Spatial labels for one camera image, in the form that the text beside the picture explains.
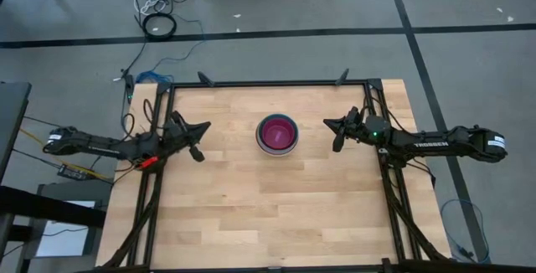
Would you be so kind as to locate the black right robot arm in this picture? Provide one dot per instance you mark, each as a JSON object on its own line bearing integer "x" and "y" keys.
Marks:
{"x": 431, "y": 143}

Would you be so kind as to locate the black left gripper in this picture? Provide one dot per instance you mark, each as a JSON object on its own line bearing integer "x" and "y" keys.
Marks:
{"x": 176, "y": 137}

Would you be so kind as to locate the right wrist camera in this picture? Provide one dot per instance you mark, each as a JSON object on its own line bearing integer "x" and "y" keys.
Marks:
{"x": 355, "y": 116}

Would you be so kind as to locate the beige bowl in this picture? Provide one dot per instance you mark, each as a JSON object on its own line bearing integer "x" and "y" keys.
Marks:
{"x": 276, "y": 152}

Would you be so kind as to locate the dark blue bowl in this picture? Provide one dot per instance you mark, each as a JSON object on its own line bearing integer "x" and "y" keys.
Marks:
{"x": 276, "y": 116}

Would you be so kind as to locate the small black electronics box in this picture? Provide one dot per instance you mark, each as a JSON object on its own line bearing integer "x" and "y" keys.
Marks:
{"x": 71, "y": 172}

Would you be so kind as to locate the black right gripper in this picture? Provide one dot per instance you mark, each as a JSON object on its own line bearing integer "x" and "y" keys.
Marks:
{"x": 356, "y": 132}

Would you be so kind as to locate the red clip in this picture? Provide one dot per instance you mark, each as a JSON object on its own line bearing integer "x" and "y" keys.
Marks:
{"x": 148, "y": 162}

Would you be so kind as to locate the pink plastic bowl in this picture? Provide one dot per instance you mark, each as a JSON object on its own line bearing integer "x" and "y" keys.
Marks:
{"x": 277, "y": 134}

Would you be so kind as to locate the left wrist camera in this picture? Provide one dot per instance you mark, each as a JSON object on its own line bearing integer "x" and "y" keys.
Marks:
{"x": 176, "y": 119}

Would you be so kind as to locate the grey cart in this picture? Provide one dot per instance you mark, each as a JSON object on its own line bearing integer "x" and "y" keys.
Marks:
{"x": 75, "y": 189}

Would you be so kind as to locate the black USB hub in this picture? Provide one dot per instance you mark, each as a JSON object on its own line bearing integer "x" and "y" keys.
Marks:
{"x": 129, "y": 84}

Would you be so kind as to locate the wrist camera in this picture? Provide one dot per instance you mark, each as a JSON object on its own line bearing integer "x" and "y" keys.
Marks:
{"x": 355, "y": 116}
{"x": 176, "y": 119}

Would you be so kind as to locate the black shelf board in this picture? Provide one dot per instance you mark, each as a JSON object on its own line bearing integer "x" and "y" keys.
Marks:
{"x": 50, "y": 208}

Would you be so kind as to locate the white sheet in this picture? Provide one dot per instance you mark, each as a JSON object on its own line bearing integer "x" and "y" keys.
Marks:
{"x": 63, "y": 239}

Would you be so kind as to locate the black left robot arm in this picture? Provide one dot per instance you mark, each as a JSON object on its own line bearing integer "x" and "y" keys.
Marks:
{"x": 96, "y": 143}

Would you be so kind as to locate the black table frame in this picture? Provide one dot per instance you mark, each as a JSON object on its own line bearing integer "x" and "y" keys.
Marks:
{"x": 163, "y": 97}

